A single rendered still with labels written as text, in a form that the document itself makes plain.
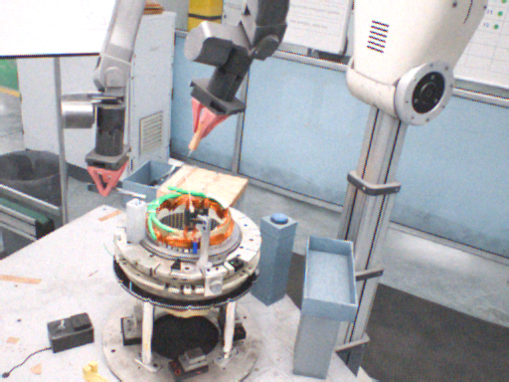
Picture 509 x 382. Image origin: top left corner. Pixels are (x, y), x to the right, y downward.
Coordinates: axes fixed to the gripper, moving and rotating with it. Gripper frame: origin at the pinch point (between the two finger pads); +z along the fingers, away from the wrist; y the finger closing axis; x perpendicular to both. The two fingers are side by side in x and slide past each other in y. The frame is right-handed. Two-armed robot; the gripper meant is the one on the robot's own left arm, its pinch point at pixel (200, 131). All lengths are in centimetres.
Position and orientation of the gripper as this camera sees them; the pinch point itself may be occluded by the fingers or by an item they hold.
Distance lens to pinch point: 102.3
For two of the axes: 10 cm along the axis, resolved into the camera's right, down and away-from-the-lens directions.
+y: 7.5, 6.1, -2.5
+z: -4.5, 7.5, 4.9
